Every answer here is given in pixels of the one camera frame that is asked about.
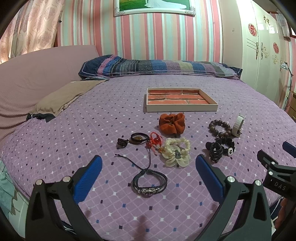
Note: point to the white framed wall picture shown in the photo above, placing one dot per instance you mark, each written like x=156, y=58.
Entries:
x=130, y=7

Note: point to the white band wrist watch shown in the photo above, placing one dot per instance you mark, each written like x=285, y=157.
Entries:
x=236, y=129

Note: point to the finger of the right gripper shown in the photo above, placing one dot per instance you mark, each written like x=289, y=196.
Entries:
x=265, y=159
x=289, y=148

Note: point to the orange fabric scrunchie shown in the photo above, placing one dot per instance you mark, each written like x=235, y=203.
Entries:
x=172, y=124

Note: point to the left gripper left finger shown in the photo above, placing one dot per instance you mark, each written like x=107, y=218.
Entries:
x=54, y=213

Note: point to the wooden nightstand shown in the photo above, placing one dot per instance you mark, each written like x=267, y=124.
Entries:
x=291, y=110

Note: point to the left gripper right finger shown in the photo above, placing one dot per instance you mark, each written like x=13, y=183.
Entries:
x=253, y=221

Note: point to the white tray brick-pattern liner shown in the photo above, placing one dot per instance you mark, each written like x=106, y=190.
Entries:
x=169, y=100

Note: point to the white decorated wardrobe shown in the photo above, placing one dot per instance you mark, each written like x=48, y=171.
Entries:
x=253, y=41

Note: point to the pink padded headboard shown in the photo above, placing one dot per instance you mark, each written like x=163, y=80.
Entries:
x=26, y=79

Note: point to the pink floral curtain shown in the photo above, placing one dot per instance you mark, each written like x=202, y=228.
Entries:
x=33, y=28

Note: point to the person's right hand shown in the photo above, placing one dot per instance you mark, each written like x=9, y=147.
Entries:
x=281, y=213

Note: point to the patchwork blue purple pillow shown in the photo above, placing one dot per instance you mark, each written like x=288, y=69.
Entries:
x=109, y=66

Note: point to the tan folded cloth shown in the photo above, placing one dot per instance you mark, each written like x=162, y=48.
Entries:
x=54, y=103

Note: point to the silver desk lamp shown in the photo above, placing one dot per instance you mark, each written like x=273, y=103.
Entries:
x=287, y=86

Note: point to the cream fabric scrunchie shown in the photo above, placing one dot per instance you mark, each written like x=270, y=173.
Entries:
x=176, y=151

